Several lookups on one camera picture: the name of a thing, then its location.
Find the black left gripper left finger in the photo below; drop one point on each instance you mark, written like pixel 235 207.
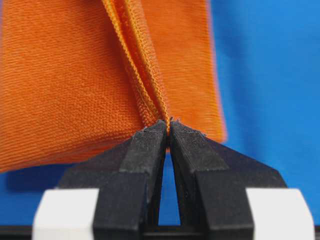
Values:
pixel 109 197

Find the orange microfiber towel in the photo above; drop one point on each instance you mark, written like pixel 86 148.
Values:
pixel 80 76

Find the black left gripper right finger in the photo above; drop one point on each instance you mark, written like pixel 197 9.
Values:
pixel 231 196

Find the blue table cloth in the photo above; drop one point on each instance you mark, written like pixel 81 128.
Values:
pixel 267 63

